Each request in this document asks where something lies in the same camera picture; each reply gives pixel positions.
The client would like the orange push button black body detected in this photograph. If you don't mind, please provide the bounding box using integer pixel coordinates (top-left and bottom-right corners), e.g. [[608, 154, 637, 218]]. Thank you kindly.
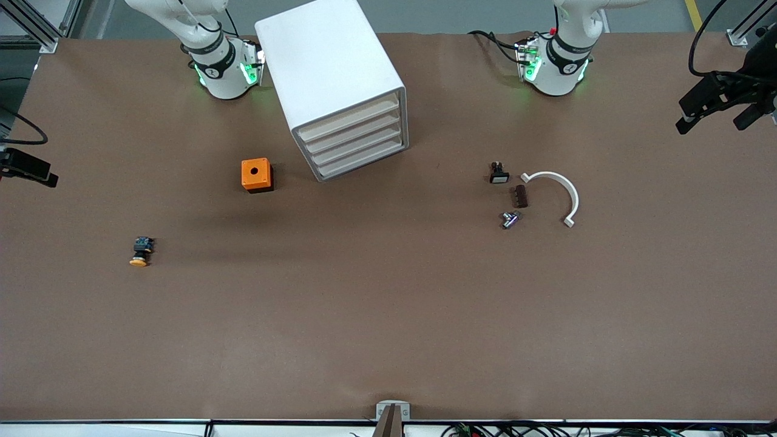
[[129, 236, 155, 268]]

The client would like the white curved plastic clamp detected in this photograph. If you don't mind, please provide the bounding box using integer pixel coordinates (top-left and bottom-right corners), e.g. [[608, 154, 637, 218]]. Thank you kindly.
[[520, 171, 580, 229]]

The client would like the controller box green light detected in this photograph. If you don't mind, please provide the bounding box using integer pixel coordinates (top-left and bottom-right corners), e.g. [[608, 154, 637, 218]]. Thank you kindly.
[[241, 38, 266, 86], [515, 36, 542, 83]]

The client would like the orange box with hole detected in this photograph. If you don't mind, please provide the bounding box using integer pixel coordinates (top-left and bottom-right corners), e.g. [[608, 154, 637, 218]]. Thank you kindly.
[[241, 158, 274, 194]]

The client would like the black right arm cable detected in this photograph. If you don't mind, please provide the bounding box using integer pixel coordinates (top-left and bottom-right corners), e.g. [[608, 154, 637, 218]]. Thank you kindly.
[[0, 106, 49, 146]]

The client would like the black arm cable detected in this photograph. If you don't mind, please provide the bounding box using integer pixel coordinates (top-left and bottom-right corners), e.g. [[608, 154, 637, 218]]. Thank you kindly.
[[0, 106, 49, 146], [688, 0, 738, 78]]

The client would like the aluminium frame profile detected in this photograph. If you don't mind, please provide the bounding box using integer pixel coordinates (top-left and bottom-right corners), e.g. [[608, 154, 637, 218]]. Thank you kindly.
[[727, 0, 777, 47], [0, 0, 61, 54]]

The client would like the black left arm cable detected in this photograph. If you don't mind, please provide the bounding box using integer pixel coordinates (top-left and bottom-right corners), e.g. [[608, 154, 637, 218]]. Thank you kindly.
[[688, 0, 738, 78]]

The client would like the black base cable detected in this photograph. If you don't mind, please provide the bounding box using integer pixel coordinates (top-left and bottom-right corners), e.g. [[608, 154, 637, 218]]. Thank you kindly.
[[469, 29, 524, 63]]

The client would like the white table edge rail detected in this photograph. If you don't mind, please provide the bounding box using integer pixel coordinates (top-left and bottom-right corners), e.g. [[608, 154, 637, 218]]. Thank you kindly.
[[0, 419, 777, 437]]

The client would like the tangled cable bundle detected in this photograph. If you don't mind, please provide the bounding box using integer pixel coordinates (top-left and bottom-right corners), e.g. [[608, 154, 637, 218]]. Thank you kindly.
[[440, 422, 777, 437]]

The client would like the grey metal edge bracket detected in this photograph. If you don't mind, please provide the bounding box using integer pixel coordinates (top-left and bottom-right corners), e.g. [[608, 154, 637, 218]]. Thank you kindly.
[[376, 401, 411, 423]]

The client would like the brown camera mast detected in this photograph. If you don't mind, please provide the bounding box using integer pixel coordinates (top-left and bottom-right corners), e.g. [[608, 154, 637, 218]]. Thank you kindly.
[[372, 405, 405, 437]]

